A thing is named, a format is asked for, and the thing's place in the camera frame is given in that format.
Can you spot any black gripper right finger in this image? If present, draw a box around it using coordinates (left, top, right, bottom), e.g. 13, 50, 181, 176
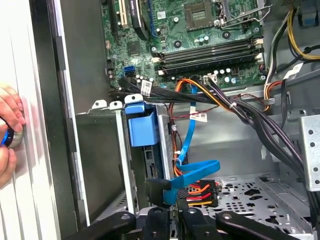
175, 188, 297, 240

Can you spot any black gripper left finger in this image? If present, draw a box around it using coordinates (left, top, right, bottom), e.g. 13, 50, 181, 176
63, 189, 173, 240

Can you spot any orange red yellow power wire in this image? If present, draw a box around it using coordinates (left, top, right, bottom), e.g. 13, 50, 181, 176
167, 78, 235, 208

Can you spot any blue data wire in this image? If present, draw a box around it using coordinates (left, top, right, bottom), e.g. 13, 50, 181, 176
146, 83, 222, 206

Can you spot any hard disk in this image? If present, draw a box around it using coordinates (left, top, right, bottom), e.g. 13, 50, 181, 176
124, 102, 166, 183

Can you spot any round black tool blue ring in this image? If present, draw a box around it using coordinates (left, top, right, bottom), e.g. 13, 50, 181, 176
0, 118, 25, 149

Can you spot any grey metal disk bay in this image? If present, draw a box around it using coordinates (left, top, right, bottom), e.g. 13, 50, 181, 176
74, 93, 176, 222

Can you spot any black RAM slot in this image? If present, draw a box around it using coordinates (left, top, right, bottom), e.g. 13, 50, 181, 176
151, 37, 265, 56
157, 57, 265, 77
152, 44, 265, 63
153, 51, 265, 70

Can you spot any black expansion slot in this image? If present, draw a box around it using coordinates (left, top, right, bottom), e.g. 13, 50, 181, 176
109, 0, 120, 43

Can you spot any white expansion slot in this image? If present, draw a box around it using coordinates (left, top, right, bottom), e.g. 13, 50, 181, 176
117, 0, 130, 29

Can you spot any person's hand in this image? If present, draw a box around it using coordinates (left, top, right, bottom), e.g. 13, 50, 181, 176
0, 84, 27, 188

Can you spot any blue SATA port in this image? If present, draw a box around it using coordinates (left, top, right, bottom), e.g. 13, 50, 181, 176
123, 65, 136, 77

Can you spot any black open PC case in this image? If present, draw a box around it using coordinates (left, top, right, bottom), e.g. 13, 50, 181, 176
28, 0, 320, 240

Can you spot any green motherboard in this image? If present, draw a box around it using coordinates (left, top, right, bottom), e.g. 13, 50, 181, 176
99, 0, 267, 91

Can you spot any black graphics card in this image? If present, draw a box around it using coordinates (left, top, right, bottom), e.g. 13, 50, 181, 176
126, 0, 152, 41

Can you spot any metal socket cover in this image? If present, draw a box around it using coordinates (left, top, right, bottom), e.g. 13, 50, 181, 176
217, 0, 266, 27

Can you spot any small blue plastic clip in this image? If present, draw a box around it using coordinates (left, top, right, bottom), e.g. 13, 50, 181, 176
301, 0, 320, 27

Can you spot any thin red black wire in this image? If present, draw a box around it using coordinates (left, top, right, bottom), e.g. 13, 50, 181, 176
172, 92, 266, 123

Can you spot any thick black wire bundle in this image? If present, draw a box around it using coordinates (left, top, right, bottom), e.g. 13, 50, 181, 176
206, 76, 320, 198

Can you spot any black flat data cable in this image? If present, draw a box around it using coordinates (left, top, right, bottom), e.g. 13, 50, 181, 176
118, 76, 226, 107
109, 91, 181, 105

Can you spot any grey white wire bundle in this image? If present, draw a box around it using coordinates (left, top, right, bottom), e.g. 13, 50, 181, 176
263, 9, 295, 113

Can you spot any wire locking lever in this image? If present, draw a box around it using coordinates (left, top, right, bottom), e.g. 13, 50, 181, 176
221, 4, 272, 28

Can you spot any yellow black power wire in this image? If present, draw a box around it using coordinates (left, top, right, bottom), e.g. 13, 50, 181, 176
286, 7, 320, 61

